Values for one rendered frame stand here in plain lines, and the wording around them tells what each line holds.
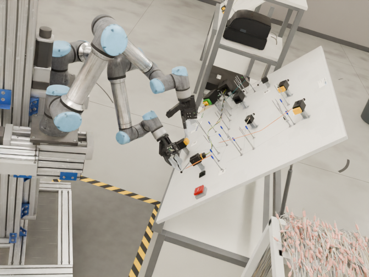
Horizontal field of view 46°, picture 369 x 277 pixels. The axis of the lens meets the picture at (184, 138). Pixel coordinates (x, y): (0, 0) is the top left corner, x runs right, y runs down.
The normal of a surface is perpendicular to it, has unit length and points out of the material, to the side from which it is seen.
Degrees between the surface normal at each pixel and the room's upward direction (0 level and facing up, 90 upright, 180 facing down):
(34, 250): 0
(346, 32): 90
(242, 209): 0
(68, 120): 97
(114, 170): 0
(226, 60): 90
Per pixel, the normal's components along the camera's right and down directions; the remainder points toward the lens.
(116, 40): 0.52, 0.48
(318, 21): -0.11, 0.51
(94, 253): 0.25, -0.81
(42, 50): 0.22, 0.59
